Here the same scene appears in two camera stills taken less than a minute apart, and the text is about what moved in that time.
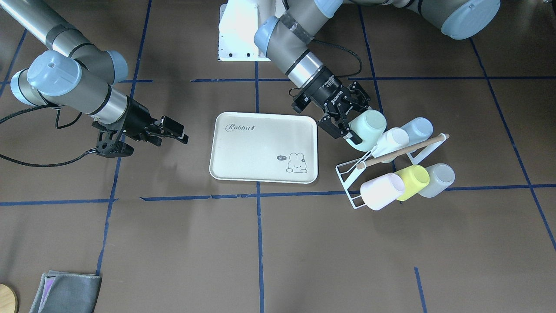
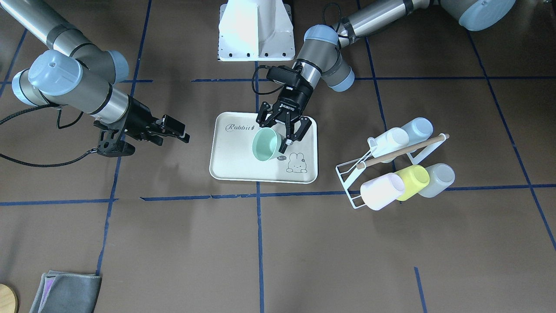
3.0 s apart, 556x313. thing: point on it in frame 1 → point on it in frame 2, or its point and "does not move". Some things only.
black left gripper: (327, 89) → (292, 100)
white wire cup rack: (416, 153) does not move
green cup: (369, 125) → (266, 144)
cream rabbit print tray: (276, 148) does not move
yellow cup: (415, 178) does not move
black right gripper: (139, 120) does not move
